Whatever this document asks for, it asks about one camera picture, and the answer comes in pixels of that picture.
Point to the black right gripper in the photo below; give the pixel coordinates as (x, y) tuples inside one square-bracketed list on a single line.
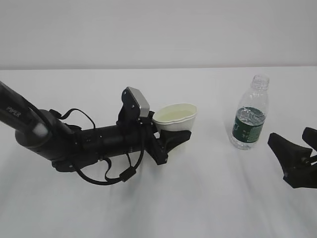
[(299, 168)]

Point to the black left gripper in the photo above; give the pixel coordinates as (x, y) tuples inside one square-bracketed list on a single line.
[(139, 133)]

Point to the white paper cup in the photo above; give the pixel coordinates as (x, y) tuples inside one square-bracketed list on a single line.
[(176, 117)]

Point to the clear green-label water bottle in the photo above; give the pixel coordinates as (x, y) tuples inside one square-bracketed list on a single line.
[(251, 114)]

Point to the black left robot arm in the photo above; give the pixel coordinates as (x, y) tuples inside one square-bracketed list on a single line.
[(69, 147)]

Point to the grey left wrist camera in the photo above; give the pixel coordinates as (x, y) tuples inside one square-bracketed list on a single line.
[(135, 106)]

